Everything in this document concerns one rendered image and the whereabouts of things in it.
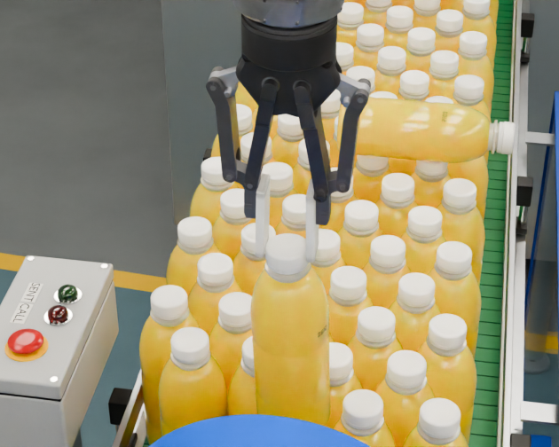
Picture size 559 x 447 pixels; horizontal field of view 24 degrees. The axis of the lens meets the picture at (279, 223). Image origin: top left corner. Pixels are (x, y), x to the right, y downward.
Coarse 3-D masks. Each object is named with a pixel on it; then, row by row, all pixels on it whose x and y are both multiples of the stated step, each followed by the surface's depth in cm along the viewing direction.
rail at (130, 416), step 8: (136, 384) 144; (136, 392) 143; (136, 400) 142; (128, 408) 141; (136, 408) 143; (128, 416) 140; (136, 416) 143; (120, 424) 139; (128, 424) 140; (120, 432) 138; (128, 432) 140; (120, 440) 137; (128, 440) 140
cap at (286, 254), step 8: (272, 240) 114; (280, 240) 115; (288, 240) 114; (296, 240) 114; (304, 240) 114; (272, 248) 114; (280, 248) 114; (288, 248) 114; (296, 248) 114; (304, 248) 113; (272, 256) 113; (280, 256) 113; (288, 256) 113; (296, 256) 113; (304, 256) 113; (272, 264) 113; (280, 264) 113; (288, 264) 113; (296, 264) 113; (304, 264) 114; (280, 272) 113; (288, 272) 113; (296, 272) 114
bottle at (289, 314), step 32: (256, 288) 116; (288, 288) 114; (320, 288) 116; (256, 320) 116; (288, 320) 115; (320, 320) 116; (256, 352) 119; (288, 352) 117; (320, 352) 118; (256, 384) 122; (288, 384) 119; (320, 384) 120; (288, 416) 121; (320, 416) 123
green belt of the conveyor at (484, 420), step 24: (504, 0) 240; (504, 24) 232; (504, 48) 224; (504, 72) 218; (504, 96) 211; (504, 120) 205; (504, 168) 194; (504, 192) 189; (504, 216) 184; (480, 288) 171; (480, 312) 167; (480, 336) 163; (480, 360) 159; (480, 384) 156; (480, 408) 153; (480, 432) 149
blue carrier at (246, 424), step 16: (224, 416) 105; (240, 416) 105; (256, 416) 104; (272, 416) 104; (176, 432) 107; (192, 432) 105; (208, 432) 104; (224, 432) 104; (240, 432) 103; (256, 432) 103; (272, 432) 103; (288, 432) 103; (304, 432) 103; (320, 432) 103; (336, 432) 104
